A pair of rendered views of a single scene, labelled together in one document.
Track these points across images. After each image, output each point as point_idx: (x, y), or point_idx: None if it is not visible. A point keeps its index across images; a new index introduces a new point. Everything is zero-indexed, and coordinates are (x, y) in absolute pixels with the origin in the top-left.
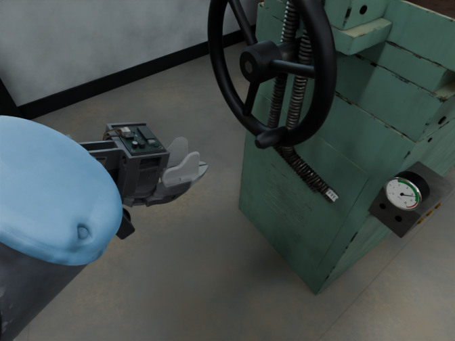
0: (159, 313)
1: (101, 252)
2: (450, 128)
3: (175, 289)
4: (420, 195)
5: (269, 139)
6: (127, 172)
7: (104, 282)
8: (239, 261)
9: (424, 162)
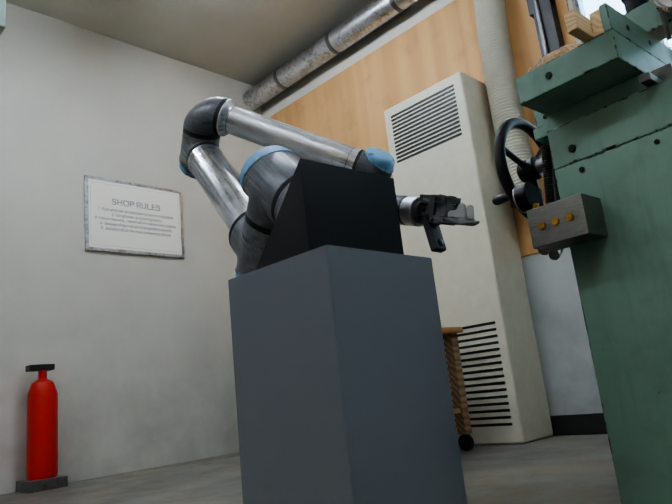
0: (498, 490)
1: (374, 163)
2: (632, 162)
3: (532, 489)
4: (513, 188)
5: (496, 196)
6: (430, 201)
7: (508, 476)
8: (614, 497)
9: (636, 208)
